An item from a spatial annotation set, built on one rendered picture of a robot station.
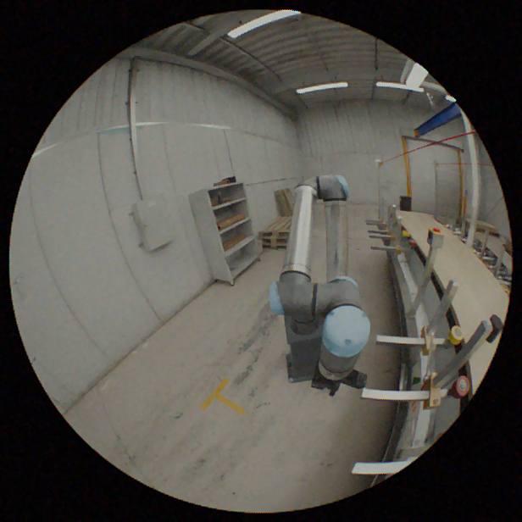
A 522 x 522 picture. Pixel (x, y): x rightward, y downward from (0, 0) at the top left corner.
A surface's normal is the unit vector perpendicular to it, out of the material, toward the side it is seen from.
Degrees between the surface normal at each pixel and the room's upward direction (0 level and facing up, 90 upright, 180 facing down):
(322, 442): 0
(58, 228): 90
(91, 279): 90
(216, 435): 0
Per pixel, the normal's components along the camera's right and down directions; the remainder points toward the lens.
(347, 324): -0.22, -0.84
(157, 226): 0.84, 0.08
